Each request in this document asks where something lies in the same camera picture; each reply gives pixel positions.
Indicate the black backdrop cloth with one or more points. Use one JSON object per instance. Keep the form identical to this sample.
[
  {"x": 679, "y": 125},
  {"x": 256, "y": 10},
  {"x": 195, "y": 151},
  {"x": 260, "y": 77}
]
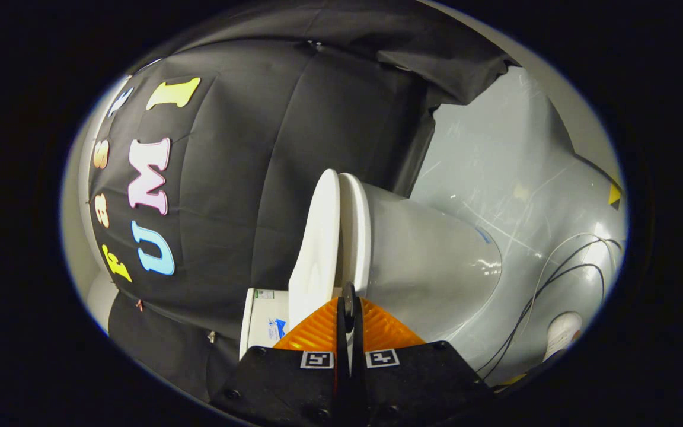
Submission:
[{"x": 246, "y": 148}]

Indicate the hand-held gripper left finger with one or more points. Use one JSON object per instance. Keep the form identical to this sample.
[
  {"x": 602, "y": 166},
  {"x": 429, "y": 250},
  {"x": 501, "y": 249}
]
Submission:
[{"x": 282, "y": 385}]

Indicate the white ceramic toilet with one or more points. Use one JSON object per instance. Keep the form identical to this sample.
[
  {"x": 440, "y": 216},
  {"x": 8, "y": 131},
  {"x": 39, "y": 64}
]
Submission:
[{"x": 430, "y": 261}]

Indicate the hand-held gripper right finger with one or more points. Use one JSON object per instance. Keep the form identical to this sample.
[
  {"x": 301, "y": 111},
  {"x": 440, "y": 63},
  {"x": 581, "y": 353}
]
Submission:
[{"x": 424, "y": 385}]

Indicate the white toilet seat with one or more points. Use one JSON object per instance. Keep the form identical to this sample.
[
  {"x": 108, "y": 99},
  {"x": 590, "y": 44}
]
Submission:
[{"x": 354, "y": 225}]

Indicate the black round pull tab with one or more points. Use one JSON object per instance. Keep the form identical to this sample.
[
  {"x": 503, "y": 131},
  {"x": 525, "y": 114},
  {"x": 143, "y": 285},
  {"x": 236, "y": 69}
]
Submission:
[{"x": 349, "y": 305}]

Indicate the white toilet lid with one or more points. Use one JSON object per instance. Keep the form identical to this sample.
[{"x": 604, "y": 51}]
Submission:
[{"x": 318, "y": 237}]

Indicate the silver clip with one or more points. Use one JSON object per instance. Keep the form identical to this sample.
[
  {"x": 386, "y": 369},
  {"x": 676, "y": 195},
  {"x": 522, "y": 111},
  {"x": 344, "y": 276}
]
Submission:
[{"x": 211, "y": 337}]

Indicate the yellow tape piece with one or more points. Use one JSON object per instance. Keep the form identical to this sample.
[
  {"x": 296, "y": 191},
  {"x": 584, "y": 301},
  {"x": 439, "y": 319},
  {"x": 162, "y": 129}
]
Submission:
[{"x": 615, "y": 194}]

